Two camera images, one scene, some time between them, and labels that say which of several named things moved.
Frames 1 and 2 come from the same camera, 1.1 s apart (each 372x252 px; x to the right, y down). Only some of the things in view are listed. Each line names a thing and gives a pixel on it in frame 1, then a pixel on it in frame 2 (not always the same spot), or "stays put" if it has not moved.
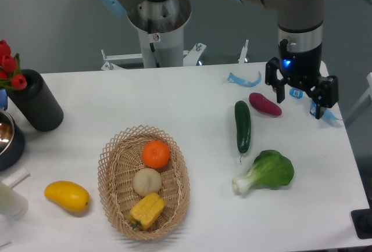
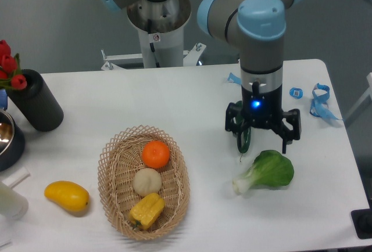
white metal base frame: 190,57 stays put
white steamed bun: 147,180 stays put
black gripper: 302,69 -> 263,110
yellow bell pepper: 146,211 stays put
